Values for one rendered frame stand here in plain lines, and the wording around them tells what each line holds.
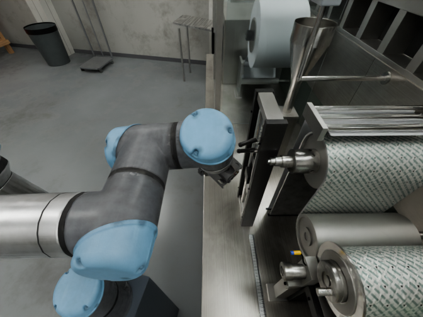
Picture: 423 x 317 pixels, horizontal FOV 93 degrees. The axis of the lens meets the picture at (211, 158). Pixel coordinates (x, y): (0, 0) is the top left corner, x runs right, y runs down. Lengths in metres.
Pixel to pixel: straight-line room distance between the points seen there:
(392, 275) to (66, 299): 0.70
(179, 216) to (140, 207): 1.71
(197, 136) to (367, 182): 0.43
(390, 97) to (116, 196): 0.85
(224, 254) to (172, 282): 0.96
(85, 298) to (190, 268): 1.19
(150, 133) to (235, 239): 0.66
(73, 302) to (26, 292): 1.52
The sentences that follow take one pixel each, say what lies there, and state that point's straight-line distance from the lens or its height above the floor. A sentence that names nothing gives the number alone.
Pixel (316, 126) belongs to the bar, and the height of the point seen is 1.44.
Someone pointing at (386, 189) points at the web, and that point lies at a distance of 0.64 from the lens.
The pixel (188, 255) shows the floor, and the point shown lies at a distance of 1.81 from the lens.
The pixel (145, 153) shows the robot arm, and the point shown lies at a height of 1.53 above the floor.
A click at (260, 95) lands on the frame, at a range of 0.57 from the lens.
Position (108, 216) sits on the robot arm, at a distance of 0.24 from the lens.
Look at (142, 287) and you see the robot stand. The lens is 0.86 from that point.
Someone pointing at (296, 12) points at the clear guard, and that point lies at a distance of 1.15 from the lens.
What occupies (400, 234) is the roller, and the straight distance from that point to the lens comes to 0.70.
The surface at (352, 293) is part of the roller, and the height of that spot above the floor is 1.29.
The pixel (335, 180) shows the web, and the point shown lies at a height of 1.35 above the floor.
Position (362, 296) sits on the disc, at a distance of 0.48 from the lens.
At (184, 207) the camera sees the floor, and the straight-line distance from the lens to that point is 1.98.
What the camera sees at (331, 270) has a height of 1.28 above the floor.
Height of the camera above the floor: 1.72
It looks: 47 degrees down
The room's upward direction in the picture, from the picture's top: straight up
